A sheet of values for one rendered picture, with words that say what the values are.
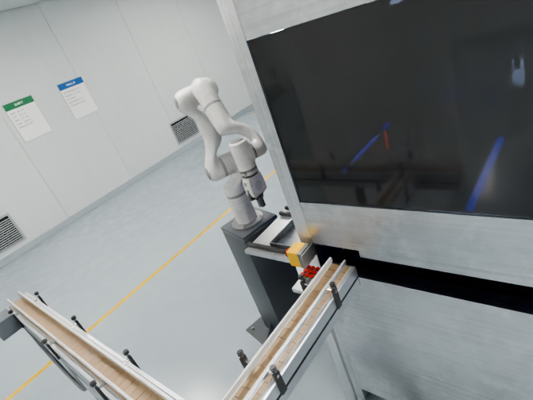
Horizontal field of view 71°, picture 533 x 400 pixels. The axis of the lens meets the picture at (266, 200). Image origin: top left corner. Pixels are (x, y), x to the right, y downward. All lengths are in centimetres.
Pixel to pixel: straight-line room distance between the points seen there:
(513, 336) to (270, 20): 120
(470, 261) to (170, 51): 697
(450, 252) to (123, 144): 615
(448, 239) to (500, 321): 32
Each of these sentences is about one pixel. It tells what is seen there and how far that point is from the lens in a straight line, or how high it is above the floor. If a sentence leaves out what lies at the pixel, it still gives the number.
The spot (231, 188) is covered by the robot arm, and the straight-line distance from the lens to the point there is 202.
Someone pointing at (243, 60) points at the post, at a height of 175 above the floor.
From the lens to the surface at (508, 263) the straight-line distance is 124.
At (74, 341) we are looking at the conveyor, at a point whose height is 93.
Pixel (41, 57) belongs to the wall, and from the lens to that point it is 661.
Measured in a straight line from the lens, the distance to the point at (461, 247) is 124.
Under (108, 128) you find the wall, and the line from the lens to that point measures 680.
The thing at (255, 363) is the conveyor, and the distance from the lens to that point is 126.
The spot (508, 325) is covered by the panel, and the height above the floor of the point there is 81.
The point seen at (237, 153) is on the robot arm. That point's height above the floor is 138.
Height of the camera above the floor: 187
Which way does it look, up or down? 26 degrees down
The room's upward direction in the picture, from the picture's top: 21 degrees counter-clockwise
